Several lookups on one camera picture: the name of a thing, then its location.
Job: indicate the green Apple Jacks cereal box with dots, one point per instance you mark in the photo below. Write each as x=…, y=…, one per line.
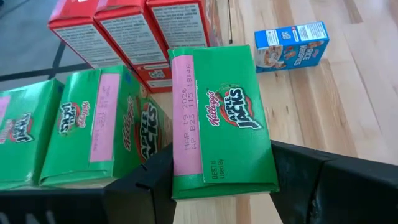
x=233, y=140
x=81, y=124
x=25, y=130

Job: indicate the blue Rice Krispies cereal box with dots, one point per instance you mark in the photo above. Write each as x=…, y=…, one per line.
x=292, y=46

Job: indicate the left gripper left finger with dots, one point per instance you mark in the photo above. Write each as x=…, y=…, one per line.
x=146, y=196

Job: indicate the red Froot Loops cereal box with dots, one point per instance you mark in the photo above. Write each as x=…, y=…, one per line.
x=84, y=43
x=133, y=37
x=180, y=25

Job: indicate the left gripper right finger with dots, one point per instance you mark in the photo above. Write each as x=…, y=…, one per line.
x=311, y=193

